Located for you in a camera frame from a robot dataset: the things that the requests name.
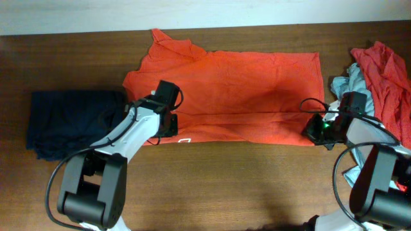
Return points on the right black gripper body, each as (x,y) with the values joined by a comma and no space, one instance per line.
(322,133)

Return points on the red mesh shirt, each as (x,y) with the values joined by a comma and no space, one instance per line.
(386,78)

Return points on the light blue grey shirt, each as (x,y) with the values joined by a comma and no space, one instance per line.
(341,85)

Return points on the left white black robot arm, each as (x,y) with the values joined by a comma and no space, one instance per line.
(93,190)

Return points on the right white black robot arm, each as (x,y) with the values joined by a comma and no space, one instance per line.
(373,204)

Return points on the dark navy folded shirt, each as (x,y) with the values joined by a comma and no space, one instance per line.
(62,122)

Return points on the orange FRAM t-shirt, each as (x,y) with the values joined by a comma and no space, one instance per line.
(232,96)

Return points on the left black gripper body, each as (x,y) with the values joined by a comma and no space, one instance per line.
(171,125)

